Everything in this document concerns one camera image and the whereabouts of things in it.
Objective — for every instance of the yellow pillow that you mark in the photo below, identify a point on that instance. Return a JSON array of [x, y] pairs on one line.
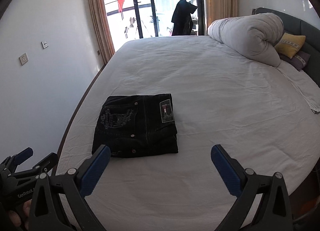
[[290, 44]]

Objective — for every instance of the purple pillow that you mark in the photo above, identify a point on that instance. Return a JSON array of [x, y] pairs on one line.
[[299, 60]]

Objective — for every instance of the person's left hand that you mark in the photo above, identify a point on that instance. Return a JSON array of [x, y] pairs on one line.
[[22, 217]]

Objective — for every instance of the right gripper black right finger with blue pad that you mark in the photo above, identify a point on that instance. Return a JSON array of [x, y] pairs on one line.
[[229, 169]]

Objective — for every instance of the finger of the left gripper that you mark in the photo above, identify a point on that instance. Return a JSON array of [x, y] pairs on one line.
[[12, 162], [44, 166]]

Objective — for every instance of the red hanging cloth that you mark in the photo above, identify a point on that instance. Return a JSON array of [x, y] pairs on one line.
[[120, 5]]

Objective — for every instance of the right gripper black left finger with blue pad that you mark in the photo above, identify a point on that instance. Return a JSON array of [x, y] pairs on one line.
[[91, 170]]

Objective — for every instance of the tan curtain left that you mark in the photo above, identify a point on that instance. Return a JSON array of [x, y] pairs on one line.
[[101, 29]]

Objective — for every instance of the black jeans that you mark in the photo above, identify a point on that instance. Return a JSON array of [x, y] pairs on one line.
[[137, 126]]

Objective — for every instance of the white wall socket near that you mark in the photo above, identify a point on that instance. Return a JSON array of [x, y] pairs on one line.
[[23, 59]]

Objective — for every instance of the white wall socket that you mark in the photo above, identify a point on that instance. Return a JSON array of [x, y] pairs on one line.
[[44, 44], [23, 59]]

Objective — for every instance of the black garment on rack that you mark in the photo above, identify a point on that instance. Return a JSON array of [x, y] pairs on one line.
[[181, 18]]

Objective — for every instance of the rolled white duvet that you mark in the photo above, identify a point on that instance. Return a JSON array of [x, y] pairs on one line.
[[253, 36]]

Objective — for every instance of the white wall socket far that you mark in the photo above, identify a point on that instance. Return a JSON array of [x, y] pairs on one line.
[[44, 44]]

